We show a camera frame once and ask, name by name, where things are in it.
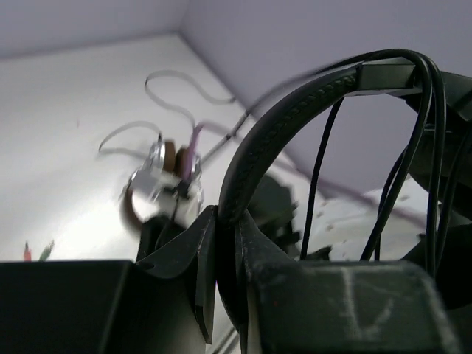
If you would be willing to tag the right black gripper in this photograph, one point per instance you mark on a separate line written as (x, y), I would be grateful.
(155, 233)

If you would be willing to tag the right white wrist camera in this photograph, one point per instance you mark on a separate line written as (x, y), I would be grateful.
(185, 209)

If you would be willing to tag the brown headphones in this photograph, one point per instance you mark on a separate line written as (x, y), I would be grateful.
(163, 159)

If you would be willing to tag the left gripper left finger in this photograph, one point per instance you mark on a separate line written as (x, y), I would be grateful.
(191, 254)

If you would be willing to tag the black headphones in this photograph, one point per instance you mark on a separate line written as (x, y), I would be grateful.
(438, 157)

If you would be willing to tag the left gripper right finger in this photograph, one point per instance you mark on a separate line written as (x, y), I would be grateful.
(266, 278)

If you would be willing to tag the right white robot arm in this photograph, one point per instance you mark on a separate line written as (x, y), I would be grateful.
(339, 226)

